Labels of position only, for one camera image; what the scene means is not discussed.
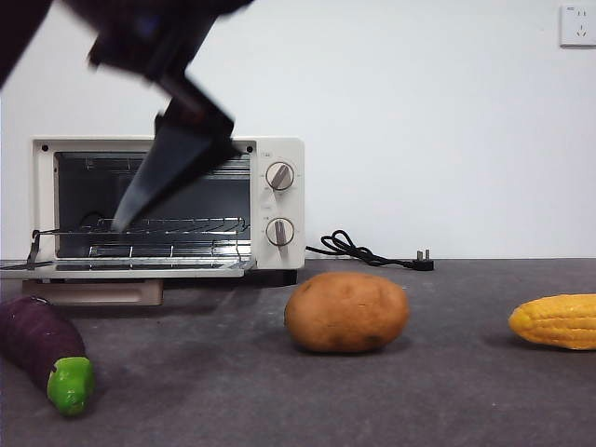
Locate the glass oven door with handle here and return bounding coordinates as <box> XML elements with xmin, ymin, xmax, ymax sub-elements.
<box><xmin>0</xmin><ymin>228</ymin><xmax>259</xmax><ymax>307</ymax></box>

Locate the purple eggplant with green stem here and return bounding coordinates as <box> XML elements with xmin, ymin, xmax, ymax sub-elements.
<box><xmin>0</xmin><ymin>296</ymin><xmax>97</xmax><ymax>417</ymax></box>

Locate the white toaster oven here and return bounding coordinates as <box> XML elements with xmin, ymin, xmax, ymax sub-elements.
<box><xmin>31</xmin><ymin>135</ymin><xmax>307</xmax><ymax>286</ymax></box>

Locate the white oven knob, slanted grip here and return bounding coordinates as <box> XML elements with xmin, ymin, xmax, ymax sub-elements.
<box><xmin>264</xmin><ymin>161</ymin><xmax>295</xmax><ymax>192</ymax></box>

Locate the white oven knob, upright grip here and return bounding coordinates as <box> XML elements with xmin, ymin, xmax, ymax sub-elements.
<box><xmin>264</xmin><ymin>216</ymin><xmax>295</xmax><ymax>248</ymax></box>

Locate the brown potato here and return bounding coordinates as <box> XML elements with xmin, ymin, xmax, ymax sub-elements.
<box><xmin>284</xmin><ymin>272</ymin><xmax>411</xmax><ymax>354</ymax></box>

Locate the yellow corn cob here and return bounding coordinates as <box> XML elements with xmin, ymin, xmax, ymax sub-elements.
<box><xmin>508</xmin><ymin>293</ymin><xmax>596</xmax><ymax>351</ymax></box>

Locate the metal wire oven rack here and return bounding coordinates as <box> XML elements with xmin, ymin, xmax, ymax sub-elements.
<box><xmin>36</xmin><ymin>214</ymin><xmax>252</xmax><ymax>238</ymax></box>

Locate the black power cable with plug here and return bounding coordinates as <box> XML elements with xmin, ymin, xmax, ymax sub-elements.
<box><xmin>305</xmin><ymin>230</ymin><xmax>436</xmax><ymax>272</ymax></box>

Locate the white wall socket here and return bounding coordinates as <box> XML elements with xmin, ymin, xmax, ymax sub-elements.
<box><xmin>559</xmin><ymin>5</ymin><xmax>596</xmax><ymax>47</ymax></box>

